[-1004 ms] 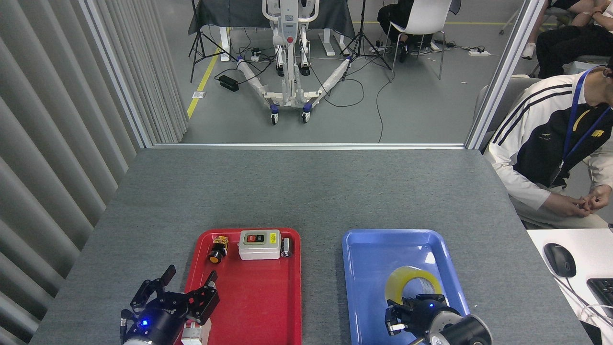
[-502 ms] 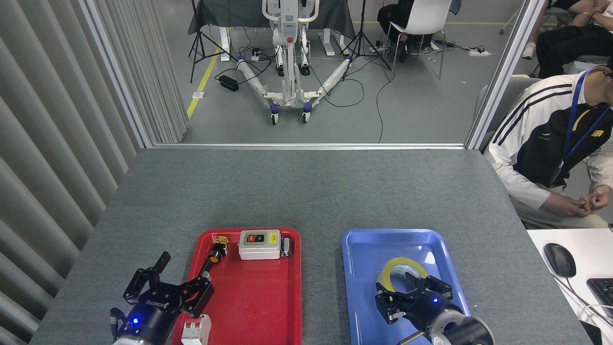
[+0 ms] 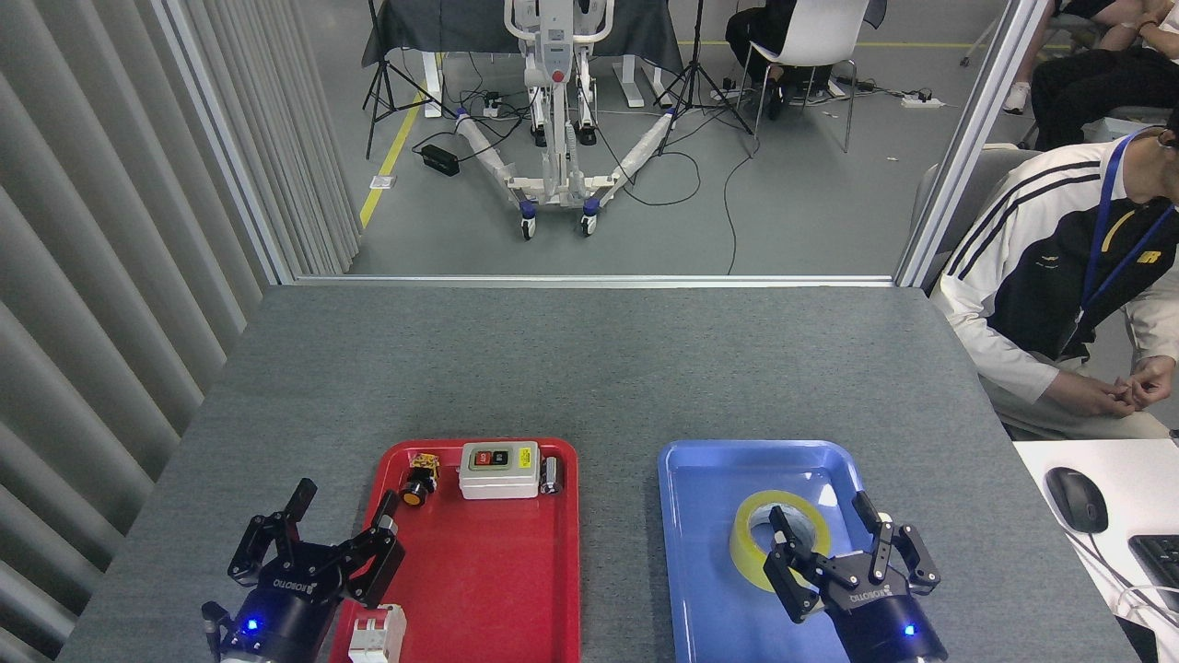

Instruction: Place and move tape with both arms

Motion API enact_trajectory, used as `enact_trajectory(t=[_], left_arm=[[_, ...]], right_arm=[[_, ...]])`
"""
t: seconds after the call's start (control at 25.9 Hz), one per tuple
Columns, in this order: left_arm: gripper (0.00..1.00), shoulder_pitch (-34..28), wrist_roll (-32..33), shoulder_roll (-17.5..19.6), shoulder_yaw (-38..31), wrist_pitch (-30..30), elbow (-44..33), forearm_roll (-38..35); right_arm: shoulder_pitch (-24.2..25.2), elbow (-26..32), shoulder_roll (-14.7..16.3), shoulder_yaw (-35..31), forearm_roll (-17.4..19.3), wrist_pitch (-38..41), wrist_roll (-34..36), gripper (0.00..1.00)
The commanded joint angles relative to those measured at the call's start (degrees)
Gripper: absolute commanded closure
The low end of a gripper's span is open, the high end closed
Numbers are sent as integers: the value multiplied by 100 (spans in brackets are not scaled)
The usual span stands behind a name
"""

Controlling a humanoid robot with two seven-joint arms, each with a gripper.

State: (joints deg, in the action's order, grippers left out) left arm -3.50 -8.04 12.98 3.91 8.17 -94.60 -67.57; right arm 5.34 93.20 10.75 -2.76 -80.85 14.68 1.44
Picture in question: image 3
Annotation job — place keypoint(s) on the white chair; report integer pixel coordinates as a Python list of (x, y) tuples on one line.
[(815, 32)]

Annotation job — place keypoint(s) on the white switch box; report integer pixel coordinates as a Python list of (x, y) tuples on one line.
[(497, 481)]

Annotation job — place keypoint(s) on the white power strip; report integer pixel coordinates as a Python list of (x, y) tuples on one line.
[(493, 103), (923, 101)]

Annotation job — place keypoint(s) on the grey chair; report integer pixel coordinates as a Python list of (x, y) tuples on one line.
[(990, 175)]

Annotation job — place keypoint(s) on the red plastic tray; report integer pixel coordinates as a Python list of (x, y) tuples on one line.
[(497, 562)]

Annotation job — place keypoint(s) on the white red circuit breaker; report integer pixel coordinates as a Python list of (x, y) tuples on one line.
[(382, 635)]

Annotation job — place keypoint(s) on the white desk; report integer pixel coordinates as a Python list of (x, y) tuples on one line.
[(1142, 479)]

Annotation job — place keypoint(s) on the black tripod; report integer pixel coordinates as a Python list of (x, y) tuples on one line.
[(375, 83), (697, 74)]

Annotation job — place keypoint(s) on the yellow tape roll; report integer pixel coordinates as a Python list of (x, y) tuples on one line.
[(748, 557)]

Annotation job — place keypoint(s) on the blue plastic tray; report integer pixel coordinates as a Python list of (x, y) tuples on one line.
[(709, 562)]

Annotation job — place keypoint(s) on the black computer mouse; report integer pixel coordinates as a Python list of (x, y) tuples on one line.
[(1076, 499)]

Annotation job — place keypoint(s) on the table with dark cloth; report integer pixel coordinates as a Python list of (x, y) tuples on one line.
[(433, 23)]

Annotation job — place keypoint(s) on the person's left hand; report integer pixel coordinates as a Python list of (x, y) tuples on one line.
[(1151, 382)]

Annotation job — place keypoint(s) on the person with white shoe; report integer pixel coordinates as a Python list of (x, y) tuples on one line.
[(1027, 64)]

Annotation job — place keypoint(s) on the black power adapter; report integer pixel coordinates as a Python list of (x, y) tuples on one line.
[(440, 160)]

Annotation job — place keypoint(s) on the small black silver cylinder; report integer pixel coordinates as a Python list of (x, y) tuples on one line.
[(551, 475)]

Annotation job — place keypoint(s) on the person's right hand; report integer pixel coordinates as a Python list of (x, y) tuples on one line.
[(1091, 396)]

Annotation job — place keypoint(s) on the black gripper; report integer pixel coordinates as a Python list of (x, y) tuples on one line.
[(290, 603), (880, 612)]

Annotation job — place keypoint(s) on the silver rail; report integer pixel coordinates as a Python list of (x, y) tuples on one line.
[(599, 280)]

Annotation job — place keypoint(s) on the silver post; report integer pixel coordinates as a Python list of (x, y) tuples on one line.
[(967, 138), (221, 138)]

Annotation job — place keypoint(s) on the black keyboard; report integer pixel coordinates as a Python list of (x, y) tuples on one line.
[(1161, 566)]

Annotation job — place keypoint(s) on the person in black trousers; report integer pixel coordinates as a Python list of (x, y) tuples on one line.
[(1096, 87)]

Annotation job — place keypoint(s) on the white stand on wheels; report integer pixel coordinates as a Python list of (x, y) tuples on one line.
[(557, 138)]

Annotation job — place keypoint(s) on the yellow black push button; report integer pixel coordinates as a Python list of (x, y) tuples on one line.
[(416, 486)]

